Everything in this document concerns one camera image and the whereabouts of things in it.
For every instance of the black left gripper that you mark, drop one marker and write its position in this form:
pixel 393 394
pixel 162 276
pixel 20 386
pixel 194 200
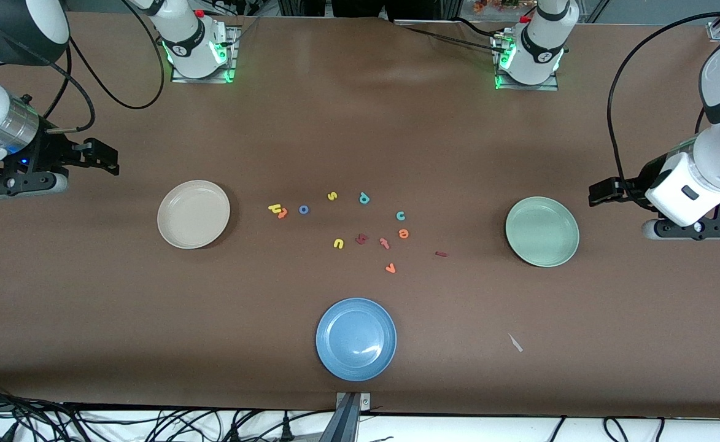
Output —
pixel 637 182

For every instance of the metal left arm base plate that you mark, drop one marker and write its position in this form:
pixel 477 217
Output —
pixel 525 88

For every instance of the orange dried flowers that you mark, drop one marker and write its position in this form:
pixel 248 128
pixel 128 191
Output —
pixel 495 5

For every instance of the blue round plate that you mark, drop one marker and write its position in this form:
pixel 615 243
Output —
pixel 356 339

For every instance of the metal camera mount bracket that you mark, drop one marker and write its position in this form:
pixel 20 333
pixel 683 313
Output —
pixel 364 402

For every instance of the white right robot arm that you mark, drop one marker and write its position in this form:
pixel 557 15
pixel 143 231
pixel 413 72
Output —
pixel 188 43

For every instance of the black power plug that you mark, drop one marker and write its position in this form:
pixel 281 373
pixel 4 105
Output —
pixel 235 431
pixel 286 428

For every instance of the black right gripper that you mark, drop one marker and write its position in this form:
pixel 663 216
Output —
pixel 51 150

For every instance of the teal foam letter p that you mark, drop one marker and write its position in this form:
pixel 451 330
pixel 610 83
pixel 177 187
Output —
pixel 364 198

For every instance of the pale green round plate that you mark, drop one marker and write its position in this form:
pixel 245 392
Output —
pixel 542 231

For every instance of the white paper scrap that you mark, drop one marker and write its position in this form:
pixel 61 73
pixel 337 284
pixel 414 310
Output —
pixel 515 342

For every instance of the beige brown round plate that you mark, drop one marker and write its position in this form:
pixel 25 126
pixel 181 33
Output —
pixel 193 214

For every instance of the brown table cover mat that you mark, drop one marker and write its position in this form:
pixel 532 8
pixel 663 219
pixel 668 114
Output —
pixel 360 123

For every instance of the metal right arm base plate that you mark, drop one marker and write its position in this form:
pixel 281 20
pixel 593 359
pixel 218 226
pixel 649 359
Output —
pixel 203 80

